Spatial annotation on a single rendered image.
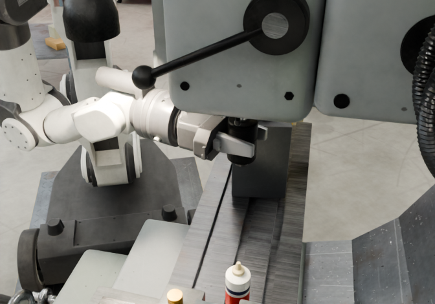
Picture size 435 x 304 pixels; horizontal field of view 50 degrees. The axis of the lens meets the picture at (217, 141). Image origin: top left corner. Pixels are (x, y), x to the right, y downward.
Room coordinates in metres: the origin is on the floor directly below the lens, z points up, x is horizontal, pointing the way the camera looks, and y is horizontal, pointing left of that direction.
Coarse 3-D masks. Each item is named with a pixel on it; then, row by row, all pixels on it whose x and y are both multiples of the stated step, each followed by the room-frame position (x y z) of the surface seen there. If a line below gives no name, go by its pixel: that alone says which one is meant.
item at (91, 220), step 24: (144, 144) 1.61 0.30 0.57; (72, 168) 1.44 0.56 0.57; (144, 168) 1.44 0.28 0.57; (168, 168) 1.44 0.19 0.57; (72, 192) 1.30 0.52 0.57; (96, 192) 1.30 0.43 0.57; (120, 192) 1.30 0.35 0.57; (144, 192) 1.30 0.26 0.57; (168, 192) 1.30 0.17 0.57; (48, 216) 1.17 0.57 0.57; (72, 216) 1.17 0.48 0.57; (96, 216) 1.17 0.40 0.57; (120, 216) 1.15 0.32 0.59; (144, 216) 1.15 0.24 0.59; (168, 216) 1.10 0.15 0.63; (48, 240) 1.02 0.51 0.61; (72, 240) 1.02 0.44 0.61; (96, 240) 1.04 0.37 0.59; (120, 240) 1.04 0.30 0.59; (48, 264) 0.98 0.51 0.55; (72, 264) 0.99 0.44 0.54
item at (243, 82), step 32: (192, 0) 0.53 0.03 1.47; (224, 0) 0.52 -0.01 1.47; (320, 0) 0.51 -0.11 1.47; (192, 32) 0.53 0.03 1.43; (224, 32) 0.52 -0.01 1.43; (320, 32) 0.51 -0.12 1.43; (192, 64) 0.53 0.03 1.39; (224, 64) 0.52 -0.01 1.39; (256, 64) 0.51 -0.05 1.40; (288, 64) 0.50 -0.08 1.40; (192, 96) 0.53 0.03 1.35; (224, 96) 0.52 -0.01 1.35; (256, 96) 0.51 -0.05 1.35; (288, 96) 0.50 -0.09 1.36
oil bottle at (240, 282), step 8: (240, 264) 0.51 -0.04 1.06; (232, 272) 0.51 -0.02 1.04; (240, 272) 0.50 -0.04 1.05; (248, 272) 0.51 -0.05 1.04; (232, 280) 0.50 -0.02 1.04; (240, 280) 0.50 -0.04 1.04; (248, 280) 0.50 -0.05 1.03; (232, 288) 0.49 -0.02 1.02; (240, 288) 0.49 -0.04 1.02; (248, 288) 0.50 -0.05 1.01; (232, 296) 0.49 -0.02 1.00; (240, 296) 0.49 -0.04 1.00; (248, 296) 0.50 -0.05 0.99
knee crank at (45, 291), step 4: (44, 288) 0.88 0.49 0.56; (48, 288) 0.88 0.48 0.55; (32, 292) 0.88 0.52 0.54; (36, 292) 0.88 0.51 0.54; (40, 292) 0.87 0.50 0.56; (44, 292) 0.87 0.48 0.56; (48, 292) 0.87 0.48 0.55; (36, 296) 0.87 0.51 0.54; (40, 296) 0.85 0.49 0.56; (44, 296) 0.86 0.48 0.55; (48, 296) 0.87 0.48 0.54; (52, 296) 0.87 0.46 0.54; (56, 296) 0.87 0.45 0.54; (36, 300) 0.86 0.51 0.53; (40, 300) 0.85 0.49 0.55; (44, 300) 0.85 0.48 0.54; (48, 300) 0.86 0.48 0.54; (52, 300) 0.86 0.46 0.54
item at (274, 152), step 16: (272, 128) 0.80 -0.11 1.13; (288, 128) 0.80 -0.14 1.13; (272, 144) 0.80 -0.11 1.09; (288, 144) 0.80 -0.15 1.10; (256, 160) 0.80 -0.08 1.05; (272, 160) 0.80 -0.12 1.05; (288, 160) 0.80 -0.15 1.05; (240, 176) 0.81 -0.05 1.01; (256, 176) 0.80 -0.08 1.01; (272, 176) 0.80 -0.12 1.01; (240, 192) 0.81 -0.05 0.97; (256, 192) 0.80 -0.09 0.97; (272, 192) 0.80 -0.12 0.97
